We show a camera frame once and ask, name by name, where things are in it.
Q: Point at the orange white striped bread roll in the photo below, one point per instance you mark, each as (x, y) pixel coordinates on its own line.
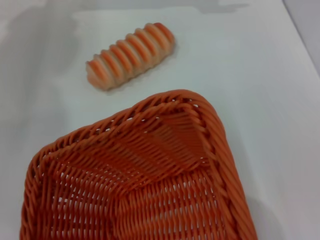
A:
(130, 55)

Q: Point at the orange woven plastic basket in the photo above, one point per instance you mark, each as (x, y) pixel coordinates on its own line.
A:
(140, 180)

